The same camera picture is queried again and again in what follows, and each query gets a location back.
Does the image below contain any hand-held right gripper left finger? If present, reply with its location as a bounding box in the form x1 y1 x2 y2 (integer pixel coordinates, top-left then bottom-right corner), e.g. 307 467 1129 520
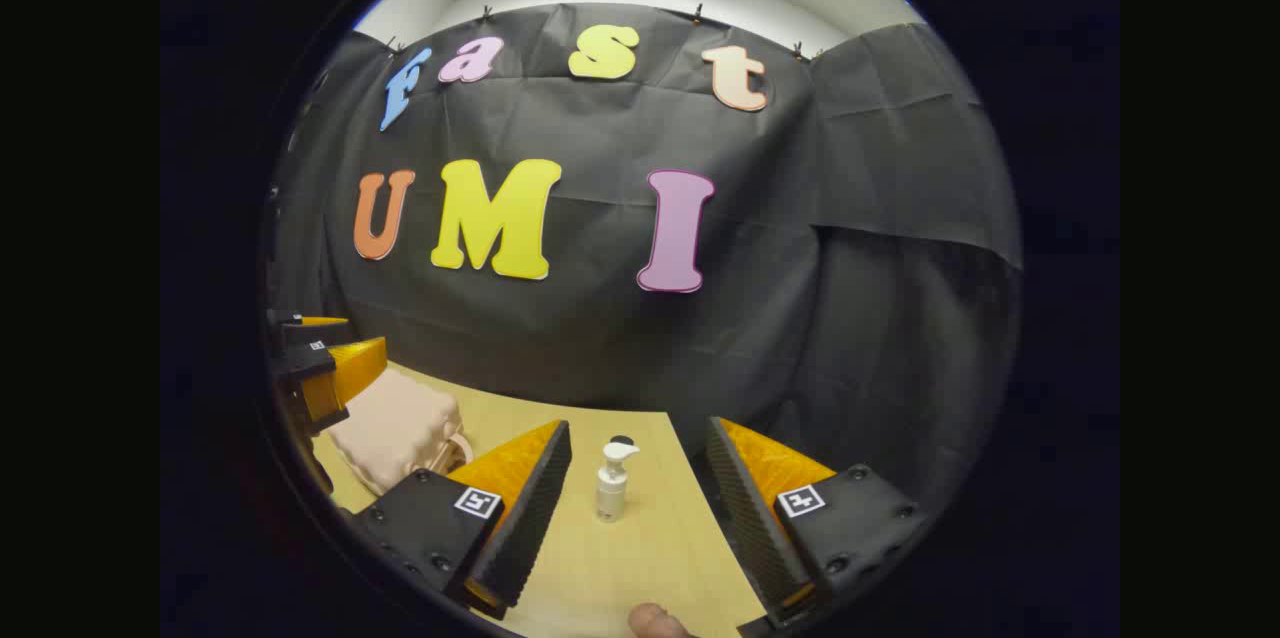
352 420 574 619

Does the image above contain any white pump bottle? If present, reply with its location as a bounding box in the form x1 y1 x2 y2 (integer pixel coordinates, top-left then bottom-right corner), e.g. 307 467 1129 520
596 440 641 524

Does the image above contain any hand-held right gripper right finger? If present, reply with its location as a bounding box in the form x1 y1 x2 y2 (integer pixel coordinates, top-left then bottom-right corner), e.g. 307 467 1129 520
706 416 931 625

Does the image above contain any pink suitcase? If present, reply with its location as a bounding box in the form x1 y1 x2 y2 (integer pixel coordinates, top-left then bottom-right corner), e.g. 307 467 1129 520
328 368 476 497

